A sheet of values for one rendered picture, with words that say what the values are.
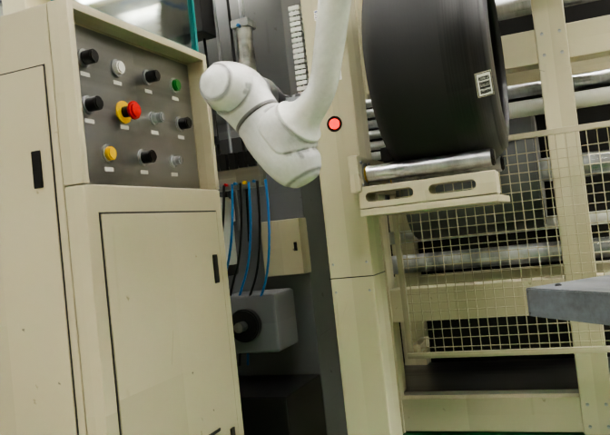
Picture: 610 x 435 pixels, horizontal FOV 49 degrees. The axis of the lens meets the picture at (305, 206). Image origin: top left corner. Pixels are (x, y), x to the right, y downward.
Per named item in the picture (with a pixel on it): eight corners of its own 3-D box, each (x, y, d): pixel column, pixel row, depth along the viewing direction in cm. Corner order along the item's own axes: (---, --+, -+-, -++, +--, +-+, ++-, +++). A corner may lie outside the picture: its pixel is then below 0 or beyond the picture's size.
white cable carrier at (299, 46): (305, 166, 197) (287, 6, 199) (310, 167, 202) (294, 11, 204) (319, 164, 195) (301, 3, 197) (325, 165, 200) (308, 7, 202)
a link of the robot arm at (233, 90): (218, 93, 144) (253, 140, 141) (179, 81, 129) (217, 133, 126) (253, 58, 141) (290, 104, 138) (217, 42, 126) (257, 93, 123)
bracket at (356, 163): (350, 192, 179) (346, 156, 179) (388, 195, 216) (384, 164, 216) (362, 192, 178) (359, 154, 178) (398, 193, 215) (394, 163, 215)
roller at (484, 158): (359, 172, 181) (363, 163, 184) (364, 185, 183) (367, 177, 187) (493, 153, 168) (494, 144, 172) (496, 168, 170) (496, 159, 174)
